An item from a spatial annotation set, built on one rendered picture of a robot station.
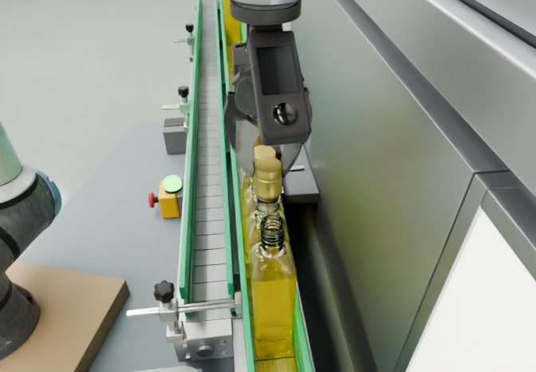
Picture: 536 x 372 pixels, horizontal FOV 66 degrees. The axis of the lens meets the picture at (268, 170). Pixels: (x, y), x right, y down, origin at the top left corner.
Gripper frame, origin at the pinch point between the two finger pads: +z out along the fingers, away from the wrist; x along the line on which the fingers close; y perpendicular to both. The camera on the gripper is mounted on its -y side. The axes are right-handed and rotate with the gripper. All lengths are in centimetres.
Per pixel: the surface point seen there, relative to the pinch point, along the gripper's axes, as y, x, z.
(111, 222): 36, 36, 42
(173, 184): 37, 19, 32
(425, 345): -22.1, -12.2, 4.1
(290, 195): 27.2, -8.1, 29.5
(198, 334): -4.3, 11.7, 28.9
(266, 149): 6.2, -0.4, 1.2
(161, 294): -5.2, 15.3, 16.4
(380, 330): -15.0, -11.9, 13.6
